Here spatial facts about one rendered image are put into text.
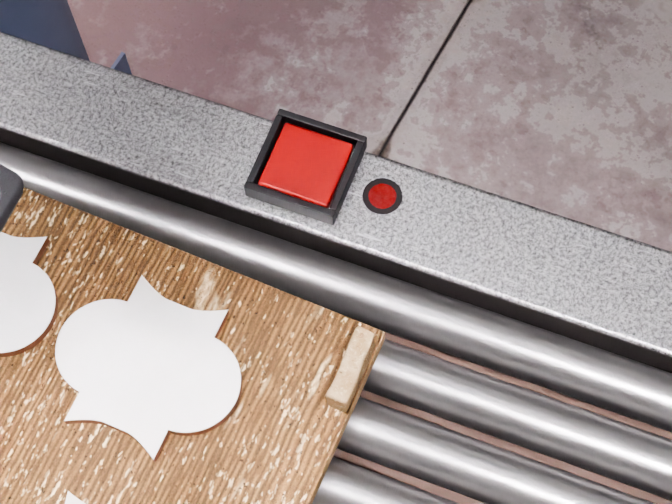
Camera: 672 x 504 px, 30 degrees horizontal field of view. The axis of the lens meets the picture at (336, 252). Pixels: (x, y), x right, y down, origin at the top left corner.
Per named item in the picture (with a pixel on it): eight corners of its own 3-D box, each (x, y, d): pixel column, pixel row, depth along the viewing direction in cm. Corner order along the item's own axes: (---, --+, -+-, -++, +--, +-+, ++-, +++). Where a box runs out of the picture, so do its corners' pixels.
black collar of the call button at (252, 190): (280, 118, 103) (279, 107, 101) (367, 146, 102) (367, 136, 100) (245, 196, 100) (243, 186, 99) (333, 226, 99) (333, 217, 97)
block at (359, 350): (356, 336, 93) (356, 323, 91) (378, 345, 93) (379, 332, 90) (324, 406, 91) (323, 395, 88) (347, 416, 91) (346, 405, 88)
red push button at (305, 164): (285, 129, 103) (284, 120, 101) (354, 151, 102) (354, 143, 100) (258, 190, 100) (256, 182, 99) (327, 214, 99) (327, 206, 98)
